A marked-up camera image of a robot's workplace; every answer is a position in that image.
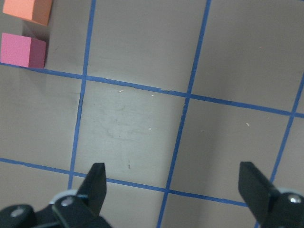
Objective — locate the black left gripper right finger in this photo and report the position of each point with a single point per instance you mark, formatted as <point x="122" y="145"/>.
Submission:
<point x="256" y="190"/>

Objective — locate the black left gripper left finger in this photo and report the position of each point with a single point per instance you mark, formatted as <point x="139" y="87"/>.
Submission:
<point x="93" y="189"/>

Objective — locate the orange foam cube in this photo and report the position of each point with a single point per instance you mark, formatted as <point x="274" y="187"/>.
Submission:
<point x="35" y="11"/>

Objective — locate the pink foam cube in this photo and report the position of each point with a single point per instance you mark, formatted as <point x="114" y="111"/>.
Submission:
<point x="22" y="51"/>

